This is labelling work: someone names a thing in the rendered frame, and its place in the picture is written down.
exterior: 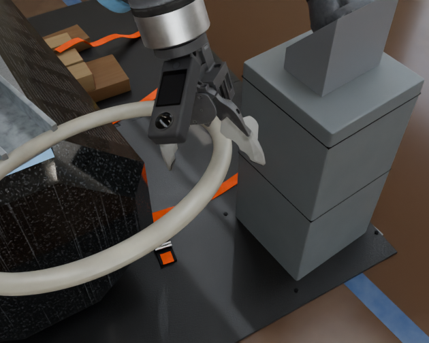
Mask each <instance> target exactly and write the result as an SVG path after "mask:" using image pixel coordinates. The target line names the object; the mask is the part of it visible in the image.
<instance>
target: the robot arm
mask: <svg viewBox="0 0 429 343"><path fill-rule="evenodd" d="M97 1H98V2H99V3H100V4H102V5H103V6H104V7H105V8H107V9H109V10H110V11H112V12H116V13H125V12H128V11H129V10H131V11H132V13H133V17H134V21H135V22H136V24H137V27H138V31H139V32H140V36H141V38H142V41H143V44H144V45H145V47H147V48H150V49H153V51H154V53H155V56H156V57H157V58H158V59H170V60H167V61H164V62H163V67H162V70H161V75H160V79H159V84H158V88H157V94H156V97H155V102H154V106H153V111H152V115H151V118H150V124H149V127H148V133H147V136H148V138H149V139H150V140H151V141H152V142H154V143H155V144H157V145H158V144H159V145H160V149H161V154H162V157H163V160H164V162H165V164H166V167H167V169H168V170H170V171H172V168H173V166H174V163H175V160H176V159H175V156H174V154H175V152H176V151H177V149H178V146H177V144H181V143H185V142H186V141H187V135H188V131H189V127H190V126H191V125H200V124H204V125H205V126H207V127H209V126H210V124H211V123H212V121H213V120H214V119H215V117H216V116H217V117H218V118H219V120H221V129H220V132H221V134H222V135H224V136H225V137H226V138H227V139H231V140H233V141H234V142H235V143H237V145H238V146H239V149H240V150H241V151H243V152H245V153H246V154H247V155H248V156H249V158H250V161H251V162H254V163H256V164H259V165H262V166H263V165H265V163H266V161H265V157H264V152H263V150H262V148H261V146H260V144H259V142H258V140H257V138H258V124H257V121H256V120H255V119H254V118H253V117H252V116H246V117H244V118H243V117H242V114H241V113H240V110H239V109H238V108H237V106H236V105H235V104H234V103H233V102H232V98H233V96H234V95H235V92H234V88H233V85H232V81H231V78H230V75H229V71H228V68H227V63H226V61H225V62H220V63H215V62H214V59H213V56H212V52H211V49H210V45H209V42H208V38H207V35H206V31H207V30H208V28H209V26H210V21H209V17H208V13H207V11H206V6H205V4H204V0H97ZM373 1H376V0H306V2H307V3H308V8H309V15H310V20H311V29H312V31H313V32H315V31H317V30H319V29H321V28H323V27H324V26H326V25H328V24H330V23H331V22H334V21H335V20H337V19H339V18H341V17H343V16H346V15H347V14H350V13H352V12H354V11H356V10H358V9H360V8H361V7H364V6H365V5H368V4H369V3H372V2H373ZM219 66H220V67H219ZM226 74H227V79H228V81H229V86H230V90H228V87H227V83H226V81H225V75H226ZM227 98H228V99H227Z"/></svg>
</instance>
